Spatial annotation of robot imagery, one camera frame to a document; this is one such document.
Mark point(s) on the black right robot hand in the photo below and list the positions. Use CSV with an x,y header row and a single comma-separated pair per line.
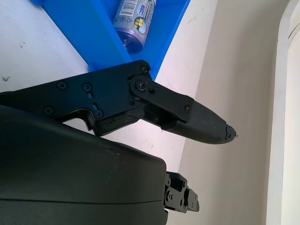
x,y
70,168

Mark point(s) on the silver can with purple end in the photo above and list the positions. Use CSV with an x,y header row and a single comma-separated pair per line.
x,y
132,25

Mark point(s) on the blue plastic tray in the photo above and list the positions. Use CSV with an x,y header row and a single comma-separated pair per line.
x,y
100,32

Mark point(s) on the white rounded panel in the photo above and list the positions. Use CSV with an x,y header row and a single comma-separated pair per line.
x,y
288,117

